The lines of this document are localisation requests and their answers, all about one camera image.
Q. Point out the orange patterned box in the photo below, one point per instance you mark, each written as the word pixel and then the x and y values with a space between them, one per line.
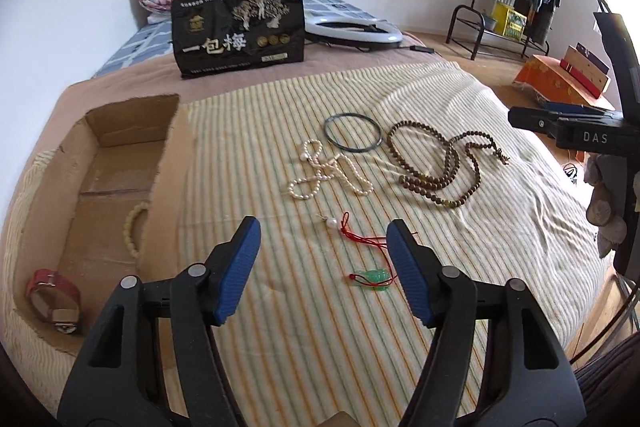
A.
pixel 542 79

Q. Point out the grey plush toy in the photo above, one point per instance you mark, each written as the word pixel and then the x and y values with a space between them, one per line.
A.
pixel 602 207

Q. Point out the person's dark ribbed clothing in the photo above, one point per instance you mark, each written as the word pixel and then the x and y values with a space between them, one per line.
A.
pixel 615 387

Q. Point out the black printed packaging bag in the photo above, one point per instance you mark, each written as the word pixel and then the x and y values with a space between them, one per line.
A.
pixel 225 37

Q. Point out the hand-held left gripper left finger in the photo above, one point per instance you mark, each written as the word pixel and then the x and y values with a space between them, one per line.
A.
pixel 235 267

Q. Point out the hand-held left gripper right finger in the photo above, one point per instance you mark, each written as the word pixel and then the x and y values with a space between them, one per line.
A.
pixel 410 272

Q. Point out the cardboard box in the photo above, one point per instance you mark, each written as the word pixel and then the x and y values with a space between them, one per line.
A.
pixel 105 187

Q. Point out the small pearl earring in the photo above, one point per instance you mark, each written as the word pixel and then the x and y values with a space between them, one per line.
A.
pixel 330 223

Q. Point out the cream striped cloth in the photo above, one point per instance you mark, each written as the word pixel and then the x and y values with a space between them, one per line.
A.
pixel 280 317

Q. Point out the brown blanket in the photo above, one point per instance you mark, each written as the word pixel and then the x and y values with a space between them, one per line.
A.
pixel 350 62

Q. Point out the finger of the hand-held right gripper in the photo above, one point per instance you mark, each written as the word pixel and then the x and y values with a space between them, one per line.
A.
pixel 575 132

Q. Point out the dark thin bangle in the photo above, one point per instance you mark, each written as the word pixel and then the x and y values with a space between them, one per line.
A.
pixel 350 149

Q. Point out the red and tan gift box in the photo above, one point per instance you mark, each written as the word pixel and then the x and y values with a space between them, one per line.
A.
pixel 585 67

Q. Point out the yellow green box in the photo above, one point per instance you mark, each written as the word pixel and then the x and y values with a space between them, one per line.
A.
pixel 510 22

